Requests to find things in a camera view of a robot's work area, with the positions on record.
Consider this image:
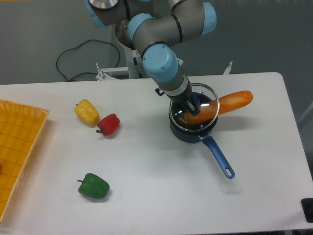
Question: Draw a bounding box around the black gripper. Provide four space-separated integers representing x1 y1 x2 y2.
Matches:
155 84 200 116

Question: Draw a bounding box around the glass pot lid blue knob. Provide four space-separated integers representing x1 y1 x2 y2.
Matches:
169 83 221 134

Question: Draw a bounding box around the toy baguette bread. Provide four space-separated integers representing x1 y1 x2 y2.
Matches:
178 91 253 125

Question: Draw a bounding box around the dark blue saucepan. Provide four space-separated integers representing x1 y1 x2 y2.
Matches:
169 92 235 179

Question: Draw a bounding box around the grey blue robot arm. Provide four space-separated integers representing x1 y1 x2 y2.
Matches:
85 0 217 116

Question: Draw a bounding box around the red toy bell pepper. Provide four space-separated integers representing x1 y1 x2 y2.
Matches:
96 114 120 136

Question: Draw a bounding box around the yellow toy bell pepper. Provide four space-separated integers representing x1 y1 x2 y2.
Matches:
74 99 100 126

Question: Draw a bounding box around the green toy bell pepper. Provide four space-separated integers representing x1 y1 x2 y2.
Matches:
77 173 110 199

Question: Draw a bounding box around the black object at table corner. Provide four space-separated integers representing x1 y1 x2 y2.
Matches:
301 198 313 223

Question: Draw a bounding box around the yellow woven basket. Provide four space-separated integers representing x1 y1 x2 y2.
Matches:
0 100 49 221

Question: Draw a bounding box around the white bracket with bolt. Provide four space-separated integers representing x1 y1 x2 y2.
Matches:
223 61 233 75

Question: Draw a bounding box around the black cable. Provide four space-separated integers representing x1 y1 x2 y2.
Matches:
56 39 121 82

